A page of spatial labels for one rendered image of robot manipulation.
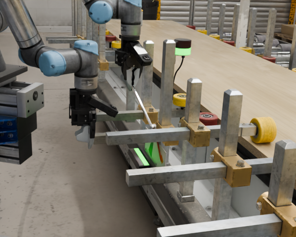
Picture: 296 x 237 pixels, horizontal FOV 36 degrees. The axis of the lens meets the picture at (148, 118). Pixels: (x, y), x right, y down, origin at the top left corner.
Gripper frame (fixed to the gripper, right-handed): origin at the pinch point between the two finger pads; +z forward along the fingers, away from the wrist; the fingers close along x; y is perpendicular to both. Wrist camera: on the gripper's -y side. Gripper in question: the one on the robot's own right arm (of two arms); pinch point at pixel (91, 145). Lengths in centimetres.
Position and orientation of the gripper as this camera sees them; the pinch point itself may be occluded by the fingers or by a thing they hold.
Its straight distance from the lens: 156.7
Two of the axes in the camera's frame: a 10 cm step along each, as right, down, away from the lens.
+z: -0.5, 9.4, 3.2
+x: 2.8, 3.3, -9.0
